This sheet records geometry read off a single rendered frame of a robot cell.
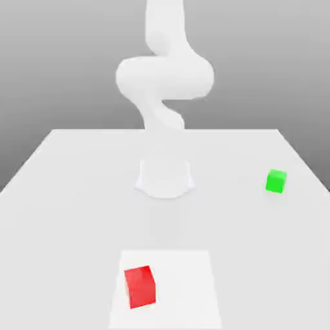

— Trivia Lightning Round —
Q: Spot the small green cube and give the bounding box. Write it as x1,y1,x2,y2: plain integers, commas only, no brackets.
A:
265,169,287,194

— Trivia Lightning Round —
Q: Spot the small red cube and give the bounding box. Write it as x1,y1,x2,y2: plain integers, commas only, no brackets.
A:
123,265,157,310

